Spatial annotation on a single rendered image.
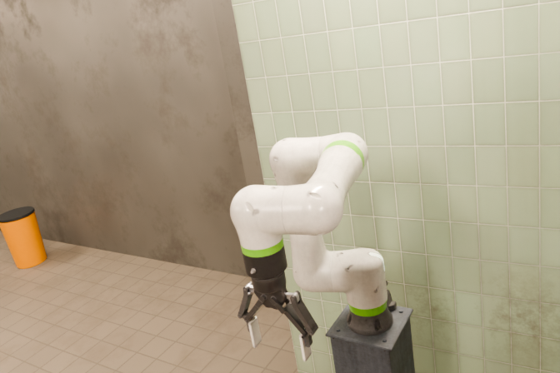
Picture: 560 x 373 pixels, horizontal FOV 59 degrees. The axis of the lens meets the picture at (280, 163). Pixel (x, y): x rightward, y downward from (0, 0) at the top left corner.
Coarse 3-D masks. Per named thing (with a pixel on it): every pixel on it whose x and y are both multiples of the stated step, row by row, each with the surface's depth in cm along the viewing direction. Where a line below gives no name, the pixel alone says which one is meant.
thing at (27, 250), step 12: (0, 216) 528; (12, 216) 521; (24, 216) 521; (12, 228) 518; (24, 228) 523; (36, 228) 536; (12, 240) 522; (24, 240) 525; (36, 240) 535; (12, 252) 530; (24, 252) 528; (36, 252) 535; (24, 264) 532; (36, 264) 537
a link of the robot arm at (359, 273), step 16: (336, 256) 156; (352, 256) 155; (368, 256) 153; (336, 272) 154; (352, 272) 151; (368, 272) 150; (384, 272) 155; (336, 288) 155; (352, 288) 154; (368, 288) 152; (384, 288) 155; (352, 304) 156; (368, 304) 154; (384, 304) 156
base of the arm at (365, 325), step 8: (392, 304) 166; (384, 312) 157; (352, 320) 159; (360, 320) 157; (368, 320) 156; (376, 320) 157; (384, 320) 157; (392, 320) 161; (352, 328) 159; (360, 328) 157; (368, 328) 156; (376, 328) 157; (384, 328) 156
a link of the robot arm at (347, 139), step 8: (328, 136) 140; (336, 136) 139; (344, 136) 136; (352, 136) 137; (320, 144) 139; (328, 144) 134; (336, 144) 130; (344, 144) 129; (352, 144) 131; (360, 144) 135; (320, 152) 138; (360, 152) 131
